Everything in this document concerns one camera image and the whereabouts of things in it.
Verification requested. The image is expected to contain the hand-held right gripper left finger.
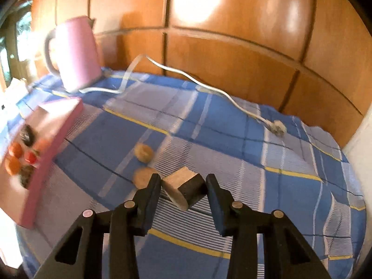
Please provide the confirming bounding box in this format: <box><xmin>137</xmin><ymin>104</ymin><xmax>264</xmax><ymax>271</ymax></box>
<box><xmin>33</xmin><ymin>173</ymin><xmax>162</xmax><ymax>279</ymax></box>

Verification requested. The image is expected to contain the orange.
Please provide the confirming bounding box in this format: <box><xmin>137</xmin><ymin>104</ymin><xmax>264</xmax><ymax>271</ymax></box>
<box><xmin>8</xmin><ymin>143</ymin><xmax>24</xmax><ymax>157</ymax></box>
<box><xmin>4</xmin><ymin>156</ymin><xmax>22</xmax><ymax>176</ymax></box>

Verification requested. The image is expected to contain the blue plaid tablecloth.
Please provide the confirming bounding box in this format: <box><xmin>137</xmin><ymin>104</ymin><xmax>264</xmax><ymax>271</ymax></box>
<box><xmin>6</xmin><ymin>70</ymin><xmax>367</xmax><ymax>279</ymax></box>

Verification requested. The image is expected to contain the small yellow lemon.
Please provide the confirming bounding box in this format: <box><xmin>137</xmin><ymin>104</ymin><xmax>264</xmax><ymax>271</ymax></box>
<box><xmin>134</xmin><ymin>143</ymin><xmax>154</xmax><ymax>163</ymax></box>

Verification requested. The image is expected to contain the white kettle power cord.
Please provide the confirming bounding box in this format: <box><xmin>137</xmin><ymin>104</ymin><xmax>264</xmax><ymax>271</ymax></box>
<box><xmin>78</xmin><ymin>54</ymin><xmax>287</xmax><ymax>136</ymax></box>

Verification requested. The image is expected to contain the pink shallow tray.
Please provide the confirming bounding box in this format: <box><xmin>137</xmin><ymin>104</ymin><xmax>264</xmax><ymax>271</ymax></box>
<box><xmin>0</xmin><ymin>97</ymin><xmax>85</xmax><ymax>229</ymax></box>

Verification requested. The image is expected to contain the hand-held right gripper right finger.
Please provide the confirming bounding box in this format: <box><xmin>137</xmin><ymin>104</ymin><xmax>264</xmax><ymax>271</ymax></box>
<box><xmin>205</xmin><ymin>173</ymin><xmax>332</xmax><ymax>279</ymax></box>

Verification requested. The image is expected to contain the beige mushroom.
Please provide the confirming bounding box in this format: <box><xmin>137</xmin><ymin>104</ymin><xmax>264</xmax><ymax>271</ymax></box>
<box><xmin>132</xmin><ymin>167</ymin><xmax>159</xmax><ymax>189</ymax></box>

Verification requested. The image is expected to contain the orange carrot piece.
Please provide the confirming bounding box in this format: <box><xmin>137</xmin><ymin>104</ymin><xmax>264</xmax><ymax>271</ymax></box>
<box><xmin>35</xmin><ymin>139</ymin><xmax>53</xmax><ymax>153</ymax></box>

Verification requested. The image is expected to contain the pink electric kettle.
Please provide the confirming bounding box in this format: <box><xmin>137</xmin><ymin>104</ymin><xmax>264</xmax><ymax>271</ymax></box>
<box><xmin>44</xmin><ymin>16</ymin><xmax>103</xmax><ymax>93</ymax></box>

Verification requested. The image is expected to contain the beige round food slice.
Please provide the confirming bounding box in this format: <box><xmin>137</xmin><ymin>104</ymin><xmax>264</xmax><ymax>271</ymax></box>
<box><xmin>161</xmin><ymin>166</ymin><xmax>207</xmax><ymax>211</ymax></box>

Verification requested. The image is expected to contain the dark brown round fruit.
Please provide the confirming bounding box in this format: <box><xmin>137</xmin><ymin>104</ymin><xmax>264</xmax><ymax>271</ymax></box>
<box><xmin>18</xmin><ymin>166</ymin><xmax>35</xmax><ymax>188</ymax></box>
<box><xmin>19</xmin><ymin>124</ymin><xmax>37</xmax><ymax>147</ymax></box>

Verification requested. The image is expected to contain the wooden framed window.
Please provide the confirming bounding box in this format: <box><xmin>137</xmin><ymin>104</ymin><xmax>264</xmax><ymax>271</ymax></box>
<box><xmin>0</xmin><ymin>6</ymin><xmax>33</xmax><ymax>82</ymax></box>

